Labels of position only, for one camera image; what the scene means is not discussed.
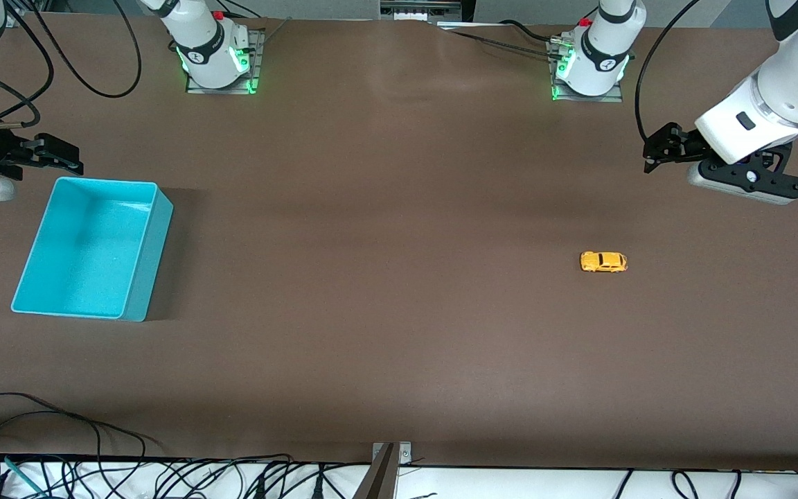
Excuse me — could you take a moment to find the yellow toy beetle car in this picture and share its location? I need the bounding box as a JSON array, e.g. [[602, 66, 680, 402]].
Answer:
[[580, 251, 629, 274]]

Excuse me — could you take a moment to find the teal plastic bin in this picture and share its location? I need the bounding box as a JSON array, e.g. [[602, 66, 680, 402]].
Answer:
[[11, 177, 175, 323]]

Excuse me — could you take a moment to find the white power strip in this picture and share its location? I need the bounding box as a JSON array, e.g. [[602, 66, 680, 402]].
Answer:
[[380, 0, 466, 21]]

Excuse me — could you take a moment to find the white shelf board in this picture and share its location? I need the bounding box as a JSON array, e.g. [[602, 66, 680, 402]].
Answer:
[[0, 457, 798, 499]]

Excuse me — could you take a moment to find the grey stand pole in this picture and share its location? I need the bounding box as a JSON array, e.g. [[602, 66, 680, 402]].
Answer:
[[353, 444, 400, 499]]

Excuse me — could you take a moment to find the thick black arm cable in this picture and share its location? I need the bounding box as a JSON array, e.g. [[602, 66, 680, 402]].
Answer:
[[24, 0, 143, 98]]

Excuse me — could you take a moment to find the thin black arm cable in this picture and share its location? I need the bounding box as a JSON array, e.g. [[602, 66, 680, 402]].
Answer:
[[6, 3, 55, 120]]

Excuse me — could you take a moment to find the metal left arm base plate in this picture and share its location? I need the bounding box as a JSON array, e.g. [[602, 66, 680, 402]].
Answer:
[[547, 38, 626, 103]]

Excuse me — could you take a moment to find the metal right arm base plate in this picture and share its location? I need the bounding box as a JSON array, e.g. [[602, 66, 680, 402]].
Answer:
[[186, 28, 265, 96]]

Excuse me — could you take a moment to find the black base cable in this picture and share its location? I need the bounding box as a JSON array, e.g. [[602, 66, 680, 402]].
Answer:
[[219, 0, 265, 20], [499, 19, 563, 44], [449, 30, 556, 56]]

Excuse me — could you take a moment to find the black loose cable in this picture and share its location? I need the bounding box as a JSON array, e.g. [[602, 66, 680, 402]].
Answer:
[[0, 409, 148, 480], [0, 392, 106, 480]]

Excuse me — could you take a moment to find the green cable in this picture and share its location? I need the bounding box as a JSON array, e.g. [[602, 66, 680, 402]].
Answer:
[[3, 455, 48, 497]]

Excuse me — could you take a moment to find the silver table clamp bracket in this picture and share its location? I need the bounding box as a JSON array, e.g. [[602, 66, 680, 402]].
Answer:
[[372, 441, 414, 466]]

